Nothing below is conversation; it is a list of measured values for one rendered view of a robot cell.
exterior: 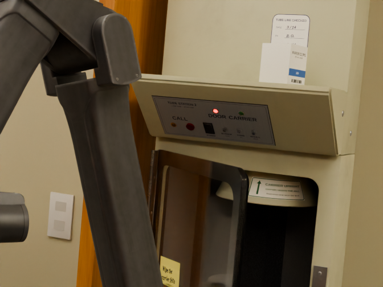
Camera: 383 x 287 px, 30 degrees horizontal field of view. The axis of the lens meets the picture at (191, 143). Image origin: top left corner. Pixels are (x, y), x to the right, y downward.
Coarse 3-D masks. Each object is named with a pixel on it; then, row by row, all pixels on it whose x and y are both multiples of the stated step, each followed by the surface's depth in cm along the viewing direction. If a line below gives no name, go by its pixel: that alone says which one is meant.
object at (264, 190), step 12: (252, 180) 119; (264, 180) 118; (276, 180) 118; (288, 180) 118; (300, 180) 120; (252, 192) 118; (264, 192) 117; (276, 192) 117; (288, 192) 118; (300, 192) 119; (312, 192) 121; (264, 204) 117; (276, 204) 117; (288, 204) 117; (300, 204) 118; (312, 204) 120
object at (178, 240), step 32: (160, 160) 119; (192, 160) 108; (160, 192) 118; (192, 192) 107; (224, 192) 98; (160, 224) 117; (192, 224) 107; (224, 224) 98; (160, 256) 117; (192, 256) 106; (224, 256) 97
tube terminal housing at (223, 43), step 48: (192, 0) 120; (240, 0) 116; (288, 0) 113; (336, 0) 110; (192, 48) 120; (240, 48) 116; (336, 48) 110; (192, 144) 120; (336, 192) 111; (336, 240) 113
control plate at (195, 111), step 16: (160, 96) 112; (160, 112) 115; (176, 112) 113; (192, 112) 112; (208, 112) 111; (224, 112) 109; (256, 112) 107; (176, 128) 116; (240, 128) 111; (256, 128) 110; (272, 144) 111
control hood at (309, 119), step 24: (144, 96) 114; (168, 96) 111; (192, 96) 110; (216, 96) 108; (240, 96) 106; (264, 96) 104; (288, 96) 102; (312, 96) 101; (336, 96) 103; (288, 120) 106; (312, 120) 104; (336, 120) 104; (240, 144) 114; (288, 144) 110; (312, 144) 108; (336, 144) 106
